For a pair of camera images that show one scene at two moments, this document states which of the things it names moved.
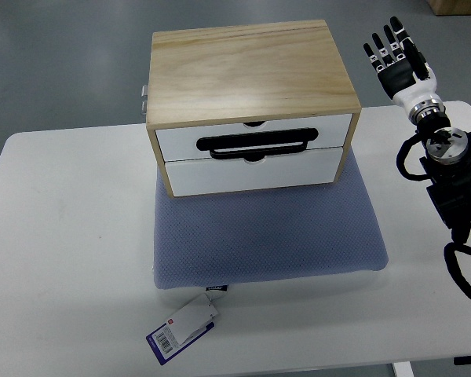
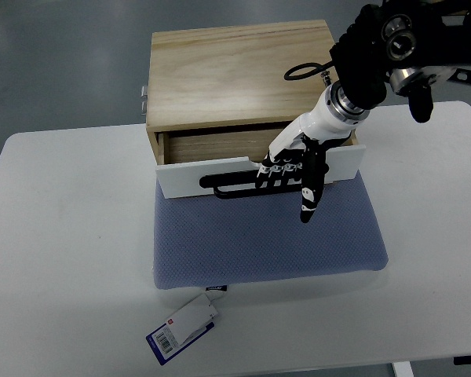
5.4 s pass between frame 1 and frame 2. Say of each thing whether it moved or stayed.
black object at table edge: stayed
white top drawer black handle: moved
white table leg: stayed
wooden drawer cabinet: stayed
